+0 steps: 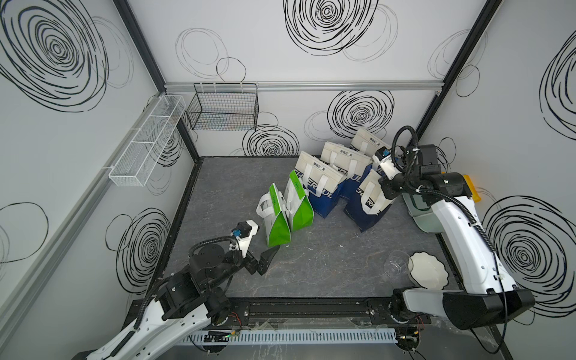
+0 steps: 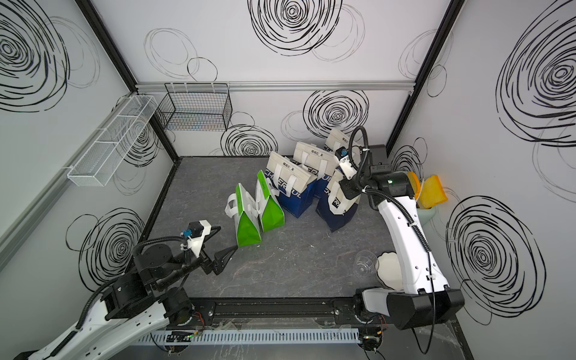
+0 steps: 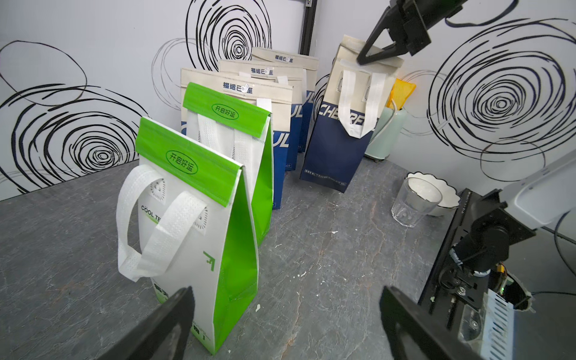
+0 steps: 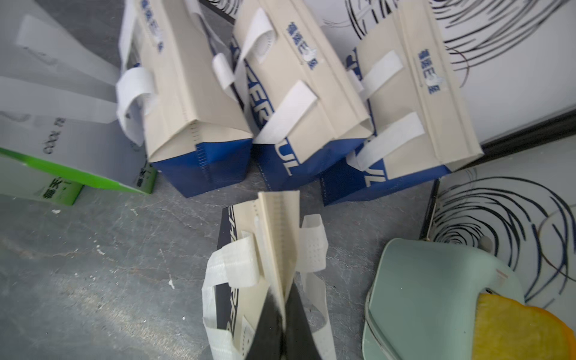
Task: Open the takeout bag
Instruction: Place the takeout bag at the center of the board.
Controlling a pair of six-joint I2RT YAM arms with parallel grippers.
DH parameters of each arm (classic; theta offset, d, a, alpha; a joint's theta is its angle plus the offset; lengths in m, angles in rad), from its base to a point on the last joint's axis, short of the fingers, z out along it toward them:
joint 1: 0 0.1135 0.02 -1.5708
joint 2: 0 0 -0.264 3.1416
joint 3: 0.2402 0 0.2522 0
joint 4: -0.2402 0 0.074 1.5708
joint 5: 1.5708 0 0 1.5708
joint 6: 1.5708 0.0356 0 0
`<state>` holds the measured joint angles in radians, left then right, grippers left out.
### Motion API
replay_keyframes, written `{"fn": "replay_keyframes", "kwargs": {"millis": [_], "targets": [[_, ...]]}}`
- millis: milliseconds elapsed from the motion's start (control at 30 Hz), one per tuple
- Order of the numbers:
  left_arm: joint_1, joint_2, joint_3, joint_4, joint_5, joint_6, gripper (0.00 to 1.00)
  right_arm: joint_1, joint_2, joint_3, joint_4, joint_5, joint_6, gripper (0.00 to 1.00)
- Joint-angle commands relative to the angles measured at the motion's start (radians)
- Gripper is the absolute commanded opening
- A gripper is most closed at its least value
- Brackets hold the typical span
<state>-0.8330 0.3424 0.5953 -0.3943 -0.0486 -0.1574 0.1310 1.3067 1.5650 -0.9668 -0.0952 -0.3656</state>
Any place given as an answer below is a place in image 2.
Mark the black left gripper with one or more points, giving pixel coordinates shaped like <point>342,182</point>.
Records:
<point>217,264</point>

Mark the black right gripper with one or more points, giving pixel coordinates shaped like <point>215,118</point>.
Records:
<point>348,191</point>

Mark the blue beige takeout bag front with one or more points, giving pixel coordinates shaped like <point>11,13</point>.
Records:
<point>333,206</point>

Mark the green white bag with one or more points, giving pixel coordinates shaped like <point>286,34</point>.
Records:
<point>270,214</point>
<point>242,208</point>

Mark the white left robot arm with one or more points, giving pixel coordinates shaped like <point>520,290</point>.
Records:
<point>148,296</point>

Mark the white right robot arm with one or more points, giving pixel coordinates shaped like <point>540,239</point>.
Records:
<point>426,298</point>

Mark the blue beige bag middle row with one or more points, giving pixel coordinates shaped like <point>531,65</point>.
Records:
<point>319,162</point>

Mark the blue beige bag back row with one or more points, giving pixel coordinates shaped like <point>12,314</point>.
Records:
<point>335,140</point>

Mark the blue beige bag first row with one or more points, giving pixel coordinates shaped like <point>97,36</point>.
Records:
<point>295,186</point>

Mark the clear wine glass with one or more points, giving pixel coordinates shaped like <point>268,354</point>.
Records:
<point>365,264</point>

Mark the white scalloped plate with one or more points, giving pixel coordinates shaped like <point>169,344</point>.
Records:
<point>388,271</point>

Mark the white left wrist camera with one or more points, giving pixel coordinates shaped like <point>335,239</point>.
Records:
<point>195,235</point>

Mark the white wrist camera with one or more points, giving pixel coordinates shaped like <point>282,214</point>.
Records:
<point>195,235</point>
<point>344,163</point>

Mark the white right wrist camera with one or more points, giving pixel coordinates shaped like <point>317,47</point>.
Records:
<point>344,163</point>

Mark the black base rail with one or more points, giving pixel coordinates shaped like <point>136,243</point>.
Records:
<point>338,310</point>

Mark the grey slotted cable duct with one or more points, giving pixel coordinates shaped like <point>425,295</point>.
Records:
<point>251,337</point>

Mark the black wire basket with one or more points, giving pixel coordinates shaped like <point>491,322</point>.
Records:
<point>204,106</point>

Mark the white wire shelf basket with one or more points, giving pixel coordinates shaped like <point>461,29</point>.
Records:
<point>97,165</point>

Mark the aluminium wall rail back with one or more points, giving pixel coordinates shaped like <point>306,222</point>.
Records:
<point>277,85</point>

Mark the aluminium wall rail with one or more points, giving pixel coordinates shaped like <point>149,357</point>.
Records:
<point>277,85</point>
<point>21,229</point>

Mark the aluminium wall rail left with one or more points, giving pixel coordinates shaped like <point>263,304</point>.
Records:
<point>21,229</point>

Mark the black corner frame post right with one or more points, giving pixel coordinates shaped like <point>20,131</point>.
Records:
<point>449,19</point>

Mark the black corner frame post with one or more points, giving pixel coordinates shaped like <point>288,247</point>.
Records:
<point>449,19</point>
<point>97,25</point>

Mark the black corner frame post left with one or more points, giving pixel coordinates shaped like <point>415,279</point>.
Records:
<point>97,25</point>

